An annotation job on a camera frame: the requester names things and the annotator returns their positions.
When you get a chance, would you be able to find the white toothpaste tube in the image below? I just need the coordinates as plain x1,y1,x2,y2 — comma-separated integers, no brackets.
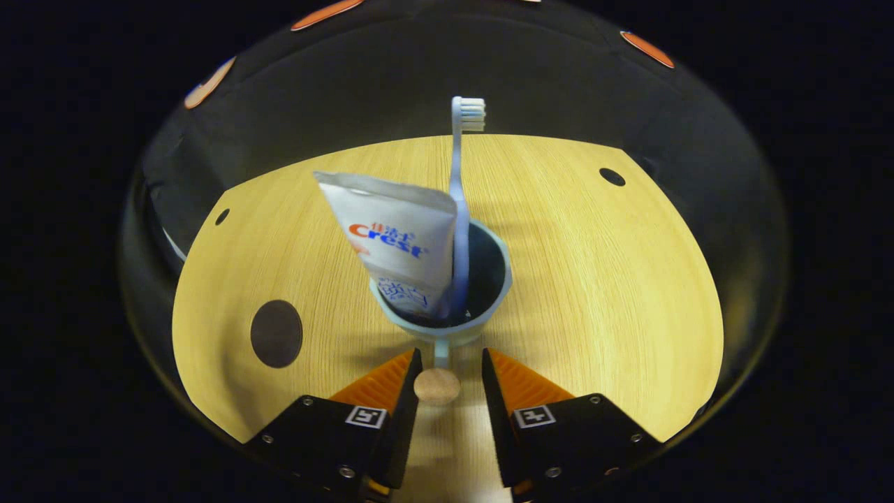
313,171,458,320

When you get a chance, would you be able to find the light blue cup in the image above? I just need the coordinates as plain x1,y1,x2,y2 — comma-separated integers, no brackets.
369,220,513,406

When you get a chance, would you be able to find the white toothbrush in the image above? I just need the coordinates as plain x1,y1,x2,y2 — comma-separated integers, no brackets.
447,96,486,319

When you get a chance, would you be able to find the black backdrop cloth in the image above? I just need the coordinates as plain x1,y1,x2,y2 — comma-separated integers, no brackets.
119,0,790,448

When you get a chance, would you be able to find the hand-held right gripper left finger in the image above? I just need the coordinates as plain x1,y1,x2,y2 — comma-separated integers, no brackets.
244,348,423,502

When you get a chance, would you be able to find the dark round coaster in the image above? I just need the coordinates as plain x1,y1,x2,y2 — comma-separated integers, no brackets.
251,300,304,369

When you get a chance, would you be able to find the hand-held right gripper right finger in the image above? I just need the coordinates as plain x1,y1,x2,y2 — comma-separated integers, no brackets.
482,348,664,498

